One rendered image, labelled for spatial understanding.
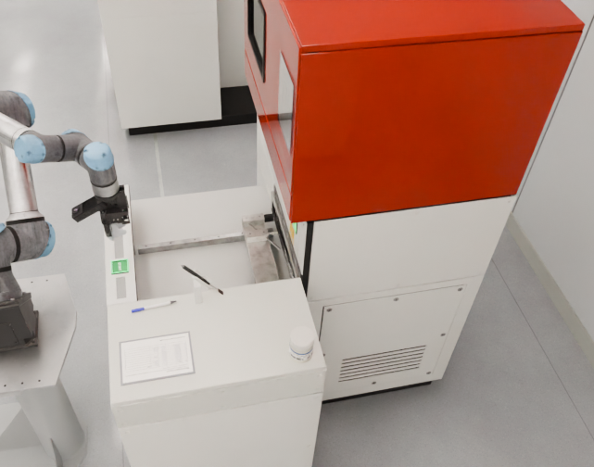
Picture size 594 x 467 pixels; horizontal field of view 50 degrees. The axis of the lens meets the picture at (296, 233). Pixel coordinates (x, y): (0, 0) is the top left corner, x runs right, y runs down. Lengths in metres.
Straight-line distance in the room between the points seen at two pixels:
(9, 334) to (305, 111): 1.16
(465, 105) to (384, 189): 0.34
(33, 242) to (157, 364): 0.57
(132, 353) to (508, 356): 1.94
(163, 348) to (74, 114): 2.77
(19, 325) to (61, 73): 3.01
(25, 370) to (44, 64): 3.20
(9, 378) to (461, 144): 1.53
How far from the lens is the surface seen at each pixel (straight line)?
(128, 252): 2.23
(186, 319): 2.02
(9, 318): 2.13
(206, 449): 2.24
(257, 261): 2.27
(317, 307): 2.27
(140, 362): 1.95
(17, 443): 2.98
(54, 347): 2.23
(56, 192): 3.96
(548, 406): 3.22
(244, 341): 1.97
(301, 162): 1.76
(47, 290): 2.37
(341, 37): 1.59
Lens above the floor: 2.61
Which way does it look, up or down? 47 degrees down
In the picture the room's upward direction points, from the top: 4 degrees clockwise
